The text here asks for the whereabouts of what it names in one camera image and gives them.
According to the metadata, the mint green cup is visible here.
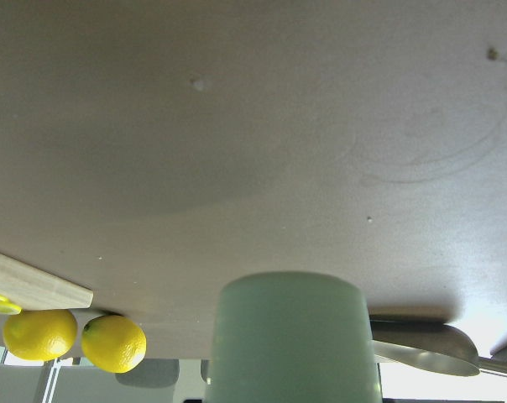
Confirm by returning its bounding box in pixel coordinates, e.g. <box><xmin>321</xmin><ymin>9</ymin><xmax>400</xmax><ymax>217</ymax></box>
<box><xmin>204</xmin><ymin>272</ymin><xmax>383</xmax><ymax>402</ymax></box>

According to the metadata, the whole yellow lemon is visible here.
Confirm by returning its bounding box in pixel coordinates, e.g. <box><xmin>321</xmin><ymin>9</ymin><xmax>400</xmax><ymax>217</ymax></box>
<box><xmin>3</xmin><ymin>310</ymin><xmax>78</xmax><ymax>361</ymax></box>
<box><xmin>81</xmin><ymin>315</ymin><xmax>147</xmax><ymax>374</ymax></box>

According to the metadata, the metal scoop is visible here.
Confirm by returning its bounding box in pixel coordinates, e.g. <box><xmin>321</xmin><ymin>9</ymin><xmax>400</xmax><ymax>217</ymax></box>
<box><xmin>370</xmin><ymin>321</ymin><xmax>507</xmax><ymax>377</ymax></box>

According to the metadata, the wooden cutting board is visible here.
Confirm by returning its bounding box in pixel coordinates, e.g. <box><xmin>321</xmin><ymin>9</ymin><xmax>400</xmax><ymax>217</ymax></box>
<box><xmin>0</xmin><ymin>254</ymin><xmax>93</xmax><ymax>311</ymax></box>

